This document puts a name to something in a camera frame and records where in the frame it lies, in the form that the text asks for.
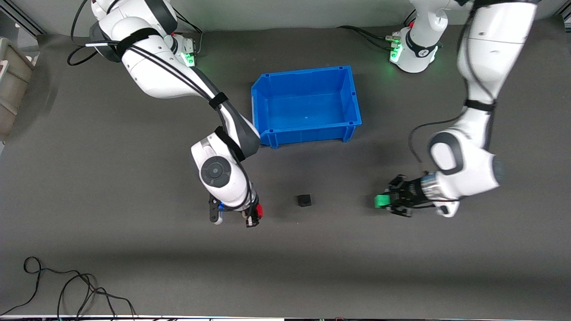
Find blue plastic storage bin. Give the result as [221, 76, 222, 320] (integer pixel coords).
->
[251, 66, 362, 149]

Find beige plastic crate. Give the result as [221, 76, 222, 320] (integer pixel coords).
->
[0, 37, 36, 143]

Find left arm wrist cable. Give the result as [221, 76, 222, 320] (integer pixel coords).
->
[409, 0, 497, 210]

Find arm wrist cable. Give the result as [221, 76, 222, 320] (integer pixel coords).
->
[67, 0, 257, 211]
[409, 0, 497, 210]

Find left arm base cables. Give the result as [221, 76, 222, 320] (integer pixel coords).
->
[337, 9, 418, 50]

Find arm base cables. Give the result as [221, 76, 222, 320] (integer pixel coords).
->
[172, 11, 204, 58]
[337, 9, 418, 50]

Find right arm wrist cable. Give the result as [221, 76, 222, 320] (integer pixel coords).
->
[67, 0, 257, 211]

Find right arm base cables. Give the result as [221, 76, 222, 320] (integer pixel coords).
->
[172, 11, 204, 58]

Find loose thin black cable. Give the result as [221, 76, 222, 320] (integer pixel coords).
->
[0, 256, 137, 321]

